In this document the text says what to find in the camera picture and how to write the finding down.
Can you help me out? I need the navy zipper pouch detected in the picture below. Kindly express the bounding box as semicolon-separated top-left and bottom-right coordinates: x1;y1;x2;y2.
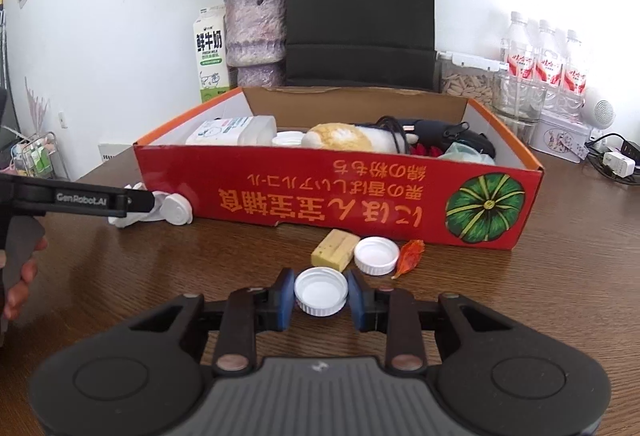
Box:
400;117;496;158

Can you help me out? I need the braided black cable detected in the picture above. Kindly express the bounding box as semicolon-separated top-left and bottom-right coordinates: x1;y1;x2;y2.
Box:
375;115;417;152

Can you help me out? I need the red label water bottle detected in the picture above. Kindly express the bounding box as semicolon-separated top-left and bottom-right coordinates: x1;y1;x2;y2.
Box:
500;11;539;83
532;20;566;88
562;30;589;103

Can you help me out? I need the purple textured vase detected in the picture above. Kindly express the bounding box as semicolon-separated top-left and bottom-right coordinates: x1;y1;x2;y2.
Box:
223;0;287;88

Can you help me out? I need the white power adapter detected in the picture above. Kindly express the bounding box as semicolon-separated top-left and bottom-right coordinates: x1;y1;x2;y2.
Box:
602;151;637;178

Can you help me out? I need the white round speaker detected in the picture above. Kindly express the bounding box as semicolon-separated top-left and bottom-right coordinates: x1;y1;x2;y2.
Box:
580;89;619;133

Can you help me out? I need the yellow white plush sheep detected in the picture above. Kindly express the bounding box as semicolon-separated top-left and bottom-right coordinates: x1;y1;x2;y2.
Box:
302;122;419;153

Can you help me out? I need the white tissue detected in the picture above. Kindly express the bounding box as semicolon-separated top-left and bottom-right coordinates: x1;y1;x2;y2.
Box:
109;183;169;230

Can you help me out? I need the person's left hand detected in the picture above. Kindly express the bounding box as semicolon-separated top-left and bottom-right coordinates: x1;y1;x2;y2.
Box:
0;236;49;323

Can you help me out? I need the clear jar of seeds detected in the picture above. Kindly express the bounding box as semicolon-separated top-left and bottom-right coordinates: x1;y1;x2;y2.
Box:
435;51;504;98

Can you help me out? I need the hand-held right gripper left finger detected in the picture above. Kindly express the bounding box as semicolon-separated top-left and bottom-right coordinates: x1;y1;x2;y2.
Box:
127;267;296;373

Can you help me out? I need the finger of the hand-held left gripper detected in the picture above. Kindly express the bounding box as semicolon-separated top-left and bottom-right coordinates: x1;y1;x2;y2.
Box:
122;189;157;217

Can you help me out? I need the red cardboard box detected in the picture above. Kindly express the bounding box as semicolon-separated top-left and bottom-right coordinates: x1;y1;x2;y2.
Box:
133;85;544;251

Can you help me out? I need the black paper bag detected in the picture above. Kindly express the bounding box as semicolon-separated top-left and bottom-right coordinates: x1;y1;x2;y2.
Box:
285;0;437;92

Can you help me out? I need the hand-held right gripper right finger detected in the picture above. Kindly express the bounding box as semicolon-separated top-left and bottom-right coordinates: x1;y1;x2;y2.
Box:
347;269;517;373

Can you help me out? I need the white green milk carton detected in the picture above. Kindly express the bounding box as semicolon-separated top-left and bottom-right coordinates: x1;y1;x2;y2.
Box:
192;7;231;105

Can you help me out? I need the orange dried leaf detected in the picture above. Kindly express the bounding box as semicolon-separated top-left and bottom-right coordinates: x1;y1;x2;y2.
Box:
391;239;426;280

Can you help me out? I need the white printed tin box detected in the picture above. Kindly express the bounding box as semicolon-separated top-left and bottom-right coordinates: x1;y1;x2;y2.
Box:
529;109;592;163

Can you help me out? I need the pink dried grass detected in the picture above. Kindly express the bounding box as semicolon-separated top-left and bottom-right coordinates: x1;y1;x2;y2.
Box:
22;76;52;138

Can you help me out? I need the metal wire rack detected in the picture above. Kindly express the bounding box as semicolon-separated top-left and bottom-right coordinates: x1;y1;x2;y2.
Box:
9;131;71;183

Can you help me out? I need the yellow sponge block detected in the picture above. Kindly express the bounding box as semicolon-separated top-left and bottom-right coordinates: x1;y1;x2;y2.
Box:
310;229;359;270

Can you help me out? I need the empty glass jar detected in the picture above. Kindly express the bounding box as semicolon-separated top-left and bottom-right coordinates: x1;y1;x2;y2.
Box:
492;71;549;125

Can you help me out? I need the white plastic bottle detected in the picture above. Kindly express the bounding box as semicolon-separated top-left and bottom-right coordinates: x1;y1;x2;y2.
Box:
185;115;278;147

